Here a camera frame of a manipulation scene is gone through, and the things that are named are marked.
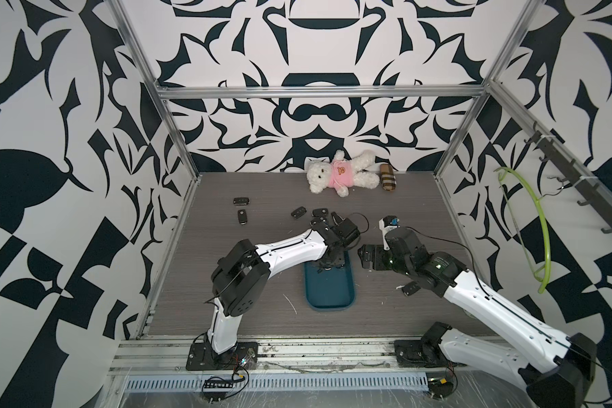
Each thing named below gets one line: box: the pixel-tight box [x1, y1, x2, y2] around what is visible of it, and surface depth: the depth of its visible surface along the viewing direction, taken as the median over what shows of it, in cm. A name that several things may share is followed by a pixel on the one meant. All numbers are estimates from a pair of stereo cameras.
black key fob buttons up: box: [232, 197, 251, 206], surface depth 110 cm
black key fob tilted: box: [290, 205, 307, 220], surface depth 107 cm
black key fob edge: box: [312, 208, 329, 217], surface depth 107 cm
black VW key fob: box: [238, 209, 248, 227], surface depth 107 cm
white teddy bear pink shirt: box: [306, 149, 380, 198], surface depth 113 cm
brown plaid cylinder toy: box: [379, 163, 397, 193], surface depth 117 cm
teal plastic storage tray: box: [304, 249, 356, 312], surface depth 87 cm
